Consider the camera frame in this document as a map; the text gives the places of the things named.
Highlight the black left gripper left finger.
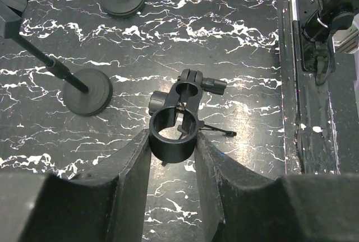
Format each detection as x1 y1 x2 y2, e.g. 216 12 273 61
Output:
1 129 151 241

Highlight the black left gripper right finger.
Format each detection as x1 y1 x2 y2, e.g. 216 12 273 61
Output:
195 134 358 241

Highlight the black tripod stand with clip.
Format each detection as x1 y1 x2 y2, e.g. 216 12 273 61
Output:
148 69 237 164

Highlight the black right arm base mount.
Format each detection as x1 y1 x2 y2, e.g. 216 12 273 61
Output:
296 0 358 86

